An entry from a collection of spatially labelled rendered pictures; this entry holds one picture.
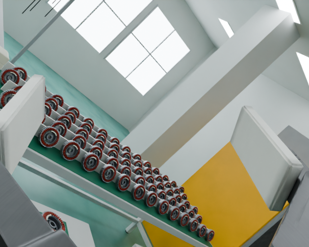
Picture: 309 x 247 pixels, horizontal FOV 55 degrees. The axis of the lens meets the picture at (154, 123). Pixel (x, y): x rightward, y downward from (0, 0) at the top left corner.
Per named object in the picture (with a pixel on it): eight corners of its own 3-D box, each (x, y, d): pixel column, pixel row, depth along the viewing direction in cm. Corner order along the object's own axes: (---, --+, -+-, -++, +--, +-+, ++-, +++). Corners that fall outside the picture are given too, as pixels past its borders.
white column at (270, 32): (128, 196, 436) (300, 37, 407) (108, 185, 408) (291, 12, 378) (117, 175, 475) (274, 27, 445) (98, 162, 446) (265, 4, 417)
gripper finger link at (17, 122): (5, 187, 13) (-13, 185, 13) (44, 118, 20) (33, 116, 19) (2, 130, 12) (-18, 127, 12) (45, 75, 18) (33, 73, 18)
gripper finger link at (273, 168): (291, 164, 14) (305, 166, 14) (242, 104, 20) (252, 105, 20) (269, 211, 15) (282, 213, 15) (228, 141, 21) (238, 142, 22)
